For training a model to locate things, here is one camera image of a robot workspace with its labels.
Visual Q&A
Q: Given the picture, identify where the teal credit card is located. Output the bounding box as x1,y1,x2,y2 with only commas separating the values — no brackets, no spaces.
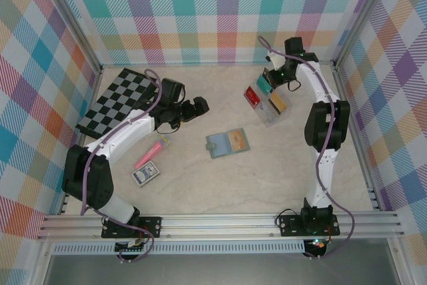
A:
256,75,273,95

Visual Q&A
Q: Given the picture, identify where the gold credit card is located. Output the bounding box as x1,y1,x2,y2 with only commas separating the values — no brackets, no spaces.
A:
268,92,288,113

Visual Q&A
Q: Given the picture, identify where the clear plastic tray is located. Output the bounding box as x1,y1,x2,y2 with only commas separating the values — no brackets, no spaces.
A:
245,74,294,129

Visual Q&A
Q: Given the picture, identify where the mint green leather card holder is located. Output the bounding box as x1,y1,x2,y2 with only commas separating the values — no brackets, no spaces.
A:
205,127,250,160

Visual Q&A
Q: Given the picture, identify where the orange credit card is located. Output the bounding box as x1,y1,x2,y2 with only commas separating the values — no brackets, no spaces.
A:
228,130,250,152

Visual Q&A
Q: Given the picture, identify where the blue playing card deck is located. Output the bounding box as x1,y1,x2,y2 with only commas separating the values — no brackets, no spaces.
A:
131,160,161,188

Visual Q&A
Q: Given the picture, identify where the pink toy microphone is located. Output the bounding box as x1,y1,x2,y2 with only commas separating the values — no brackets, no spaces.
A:
135,134,173,170

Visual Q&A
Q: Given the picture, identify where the black and grey chessboard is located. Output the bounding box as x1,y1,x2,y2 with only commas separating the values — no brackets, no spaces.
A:
75,67,159,137

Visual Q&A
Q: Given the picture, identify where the small circuit board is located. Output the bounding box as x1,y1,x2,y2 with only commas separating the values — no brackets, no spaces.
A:
115,238,147,253
306,238,331,256

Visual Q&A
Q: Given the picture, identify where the thin aluminium frame rail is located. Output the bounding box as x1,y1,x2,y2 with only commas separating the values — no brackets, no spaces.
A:
99,61,336,67

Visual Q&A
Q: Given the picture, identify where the aluminium frame post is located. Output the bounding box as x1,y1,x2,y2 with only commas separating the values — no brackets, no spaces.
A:
332,0,398,69
31,0,103,74

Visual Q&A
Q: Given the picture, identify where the wide aluminium mounting rail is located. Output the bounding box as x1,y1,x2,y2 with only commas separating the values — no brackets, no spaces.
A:
36,210,406,241

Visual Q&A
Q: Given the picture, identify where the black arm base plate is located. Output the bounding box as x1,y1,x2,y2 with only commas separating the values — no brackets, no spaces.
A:
278,213,340,238
101,215,163,240

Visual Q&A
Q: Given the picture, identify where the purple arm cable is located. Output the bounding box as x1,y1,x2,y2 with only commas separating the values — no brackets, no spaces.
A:
79,68,156,264
258,35,354,261

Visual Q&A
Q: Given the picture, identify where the white slotted cable duct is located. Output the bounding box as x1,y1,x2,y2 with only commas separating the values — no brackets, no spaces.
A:
52,240,306,256

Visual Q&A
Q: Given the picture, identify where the aluminium frame leg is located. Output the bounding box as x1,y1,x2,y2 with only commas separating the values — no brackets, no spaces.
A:
386,236,413,285
28,240,56,285

